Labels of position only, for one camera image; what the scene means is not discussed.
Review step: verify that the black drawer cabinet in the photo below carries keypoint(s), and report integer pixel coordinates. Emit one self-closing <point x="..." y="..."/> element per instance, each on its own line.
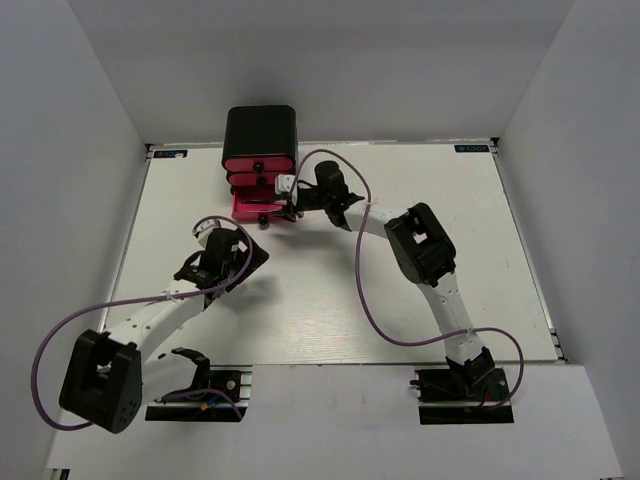
<point x="261" y="130"/>

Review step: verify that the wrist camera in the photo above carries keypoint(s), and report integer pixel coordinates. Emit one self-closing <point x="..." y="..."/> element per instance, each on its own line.
<point x="203" y="229"/>
<point x="285" y="185"/>

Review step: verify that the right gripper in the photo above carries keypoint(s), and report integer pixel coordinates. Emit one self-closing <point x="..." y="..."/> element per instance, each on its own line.
<point x="299" y="207"/>

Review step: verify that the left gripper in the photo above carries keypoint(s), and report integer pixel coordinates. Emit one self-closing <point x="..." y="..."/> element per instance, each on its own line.
<point x="258" y="258"/>

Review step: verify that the pink drawer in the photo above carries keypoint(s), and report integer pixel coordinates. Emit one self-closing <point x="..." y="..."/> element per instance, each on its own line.
<point x="258" y="164"/>
<point x="251" y="179"/>
<point x="251" y="205"/>

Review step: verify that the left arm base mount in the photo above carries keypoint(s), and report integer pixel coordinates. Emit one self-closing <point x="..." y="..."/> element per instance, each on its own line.
<point x="222" y="395"/>

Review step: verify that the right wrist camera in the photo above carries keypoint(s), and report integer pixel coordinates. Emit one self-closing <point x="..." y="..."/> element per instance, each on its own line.
<point x="285" y="185"/>

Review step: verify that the pink bottom drawer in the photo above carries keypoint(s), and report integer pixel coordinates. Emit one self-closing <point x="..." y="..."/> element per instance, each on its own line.
<point x="251" y="205"/>

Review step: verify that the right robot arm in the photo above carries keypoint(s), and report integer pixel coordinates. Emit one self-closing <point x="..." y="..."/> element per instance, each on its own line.
<point x="423" y="252"/>

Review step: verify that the pink top drawer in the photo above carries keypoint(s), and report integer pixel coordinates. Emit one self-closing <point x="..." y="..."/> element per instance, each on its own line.
<point x="258" y="164"/>

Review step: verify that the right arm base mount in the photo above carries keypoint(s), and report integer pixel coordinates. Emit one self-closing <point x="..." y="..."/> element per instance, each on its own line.
<point x="442" y="402"/>

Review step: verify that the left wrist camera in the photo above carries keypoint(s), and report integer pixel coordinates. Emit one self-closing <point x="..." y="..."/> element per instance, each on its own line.
<point x="203" y="229"/>

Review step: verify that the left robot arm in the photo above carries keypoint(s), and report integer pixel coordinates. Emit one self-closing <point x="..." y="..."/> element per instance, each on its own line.
<point x="112" y="374"/>

